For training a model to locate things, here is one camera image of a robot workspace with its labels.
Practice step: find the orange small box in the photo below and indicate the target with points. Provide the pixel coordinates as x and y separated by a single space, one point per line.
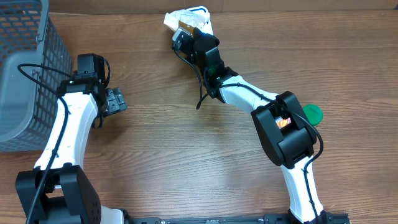
281 122

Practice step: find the green lidded glass jar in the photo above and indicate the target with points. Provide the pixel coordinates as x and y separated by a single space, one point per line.
314 114

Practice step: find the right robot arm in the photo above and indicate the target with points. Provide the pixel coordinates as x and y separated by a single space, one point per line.
286 135

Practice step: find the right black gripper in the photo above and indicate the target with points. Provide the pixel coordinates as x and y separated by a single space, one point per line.
191 59

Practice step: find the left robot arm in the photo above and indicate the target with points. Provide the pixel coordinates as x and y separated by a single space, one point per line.
57 190

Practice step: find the beige snack bag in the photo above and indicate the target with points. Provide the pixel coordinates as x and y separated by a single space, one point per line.
178 18

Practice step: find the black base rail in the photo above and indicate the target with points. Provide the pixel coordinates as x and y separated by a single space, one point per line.
327 217

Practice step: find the grey plastic mesh basket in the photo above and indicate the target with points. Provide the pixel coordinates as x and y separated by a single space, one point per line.
29 43

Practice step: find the white barcode scanner stand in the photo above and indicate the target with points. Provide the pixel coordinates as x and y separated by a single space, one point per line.
201 18

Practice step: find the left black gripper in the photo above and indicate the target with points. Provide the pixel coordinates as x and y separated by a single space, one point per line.
115 100

